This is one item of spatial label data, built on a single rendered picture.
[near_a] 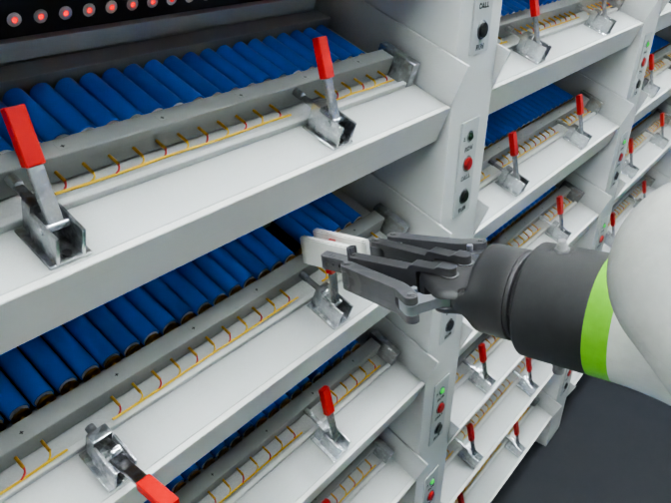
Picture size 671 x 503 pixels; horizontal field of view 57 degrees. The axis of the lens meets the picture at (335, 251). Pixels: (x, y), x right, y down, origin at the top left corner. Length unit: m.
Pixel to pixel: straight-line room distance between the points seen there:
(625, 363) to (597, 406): 1.57
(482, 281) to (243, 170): 0.21
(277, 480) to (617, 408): 1.43
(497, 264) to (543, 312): 0.06
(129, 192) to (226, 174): 0.08
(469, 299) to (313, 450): 0.36
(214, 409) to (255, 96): 0.28
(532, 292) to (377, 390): 0.43
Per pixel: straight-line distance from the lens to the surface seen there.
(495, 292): 0.49
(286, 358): 0.62
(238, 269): 0.66
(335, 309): 0.64
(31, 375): 0.57
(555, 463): 1.83
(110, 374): 0.56
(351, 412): 0.83
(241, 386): 0.59
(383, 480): 1.02
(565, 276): 0.47
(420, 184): 0.76
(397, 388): 0.88
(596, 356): 0.47
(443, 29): 0.70
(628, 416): 2.03
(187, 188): 0.48
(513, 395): 1.49
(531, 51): 0.93
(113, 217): 0.45
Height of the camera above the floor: 1.29
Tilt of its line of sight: 29 degrees down
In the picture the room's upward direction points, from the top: straight up
